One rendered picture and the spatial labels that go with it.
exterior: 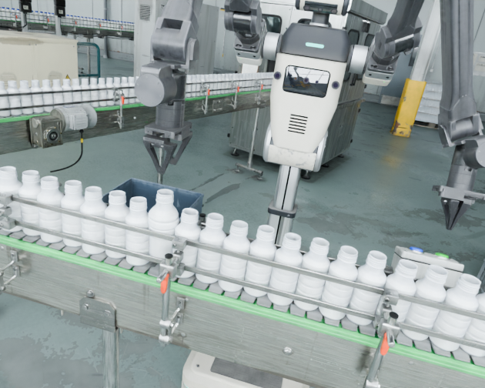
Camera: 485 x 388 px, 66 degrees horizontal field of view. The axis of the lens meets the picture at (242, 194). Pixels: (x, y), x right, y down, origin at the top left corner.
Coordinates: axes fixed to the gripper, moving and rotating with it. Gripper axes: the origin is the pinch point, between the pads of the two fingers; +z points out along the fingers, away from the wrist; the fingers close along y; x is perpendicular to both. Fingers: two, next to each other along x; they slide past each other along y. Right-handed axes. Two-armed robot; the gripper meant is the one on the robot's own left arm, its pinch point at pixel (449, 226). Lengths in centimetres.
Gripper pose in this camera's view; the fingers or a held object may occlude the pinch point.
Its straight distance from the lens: 104.3
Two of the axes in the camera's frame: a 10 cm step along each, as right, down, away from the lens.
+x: 1.8, -0.2, 9.8
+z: -2.0, 9.8, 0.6
